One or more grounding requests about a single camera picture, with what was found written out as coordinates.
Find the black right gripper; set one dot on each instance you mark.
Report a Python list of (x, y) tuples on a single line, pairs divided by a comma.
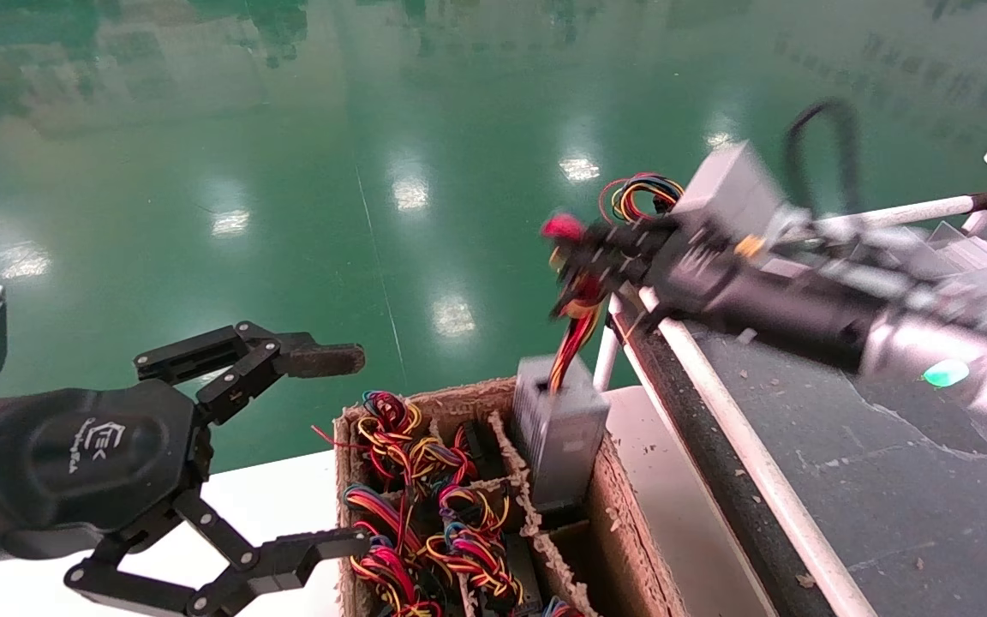
[(759, 300)]

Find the brown cardboard divider box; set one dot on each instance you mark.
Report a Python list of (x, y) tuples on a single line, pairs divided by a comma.
[(622, 523)]

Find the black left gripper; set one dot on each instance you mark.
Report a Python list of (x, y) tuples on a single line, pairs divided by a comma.
[(82, 454)]

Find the white pipe rack frame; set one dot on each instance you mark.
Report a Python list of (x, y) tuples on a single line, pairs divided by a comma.
[(759, 467)]

